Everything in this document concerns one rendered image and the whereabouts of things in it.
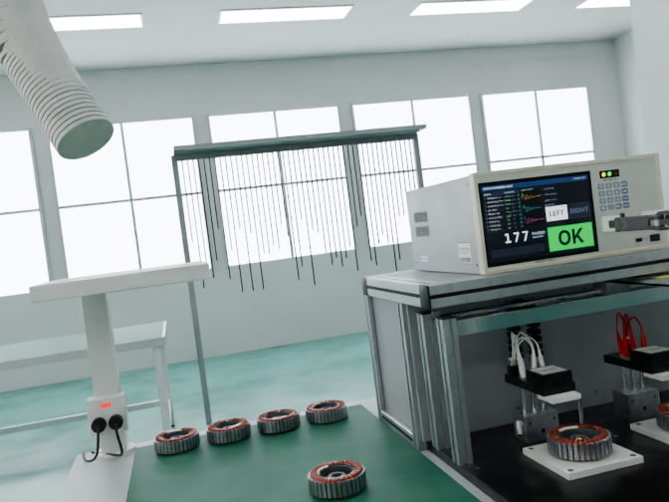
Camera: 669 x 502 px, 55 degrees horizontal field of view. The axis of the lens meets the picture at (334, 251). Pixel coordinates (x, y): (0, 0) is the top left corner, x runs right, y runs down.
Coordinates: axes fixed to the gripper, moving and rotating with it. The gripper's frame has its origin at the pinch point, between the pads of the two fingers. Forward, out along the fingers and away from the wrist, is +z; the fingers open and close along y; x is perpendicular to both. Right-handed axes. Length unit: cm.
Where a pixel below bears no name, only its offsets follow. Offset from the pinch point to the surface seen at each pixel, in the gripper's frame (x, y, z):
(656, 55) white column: 101, 280, 299
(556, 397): -30.7, -21.6, -1.8
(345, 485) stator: -41, -62, 6
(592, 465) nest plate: -40.4, -21.7, -11.1
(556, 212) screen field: 3.2, -10.4, 8.9
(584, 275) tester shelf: -10.0, -7.4, 5.8
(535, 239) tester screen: -1.6, -15.8, 8.9
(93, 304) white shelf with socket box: -6, -107, 64
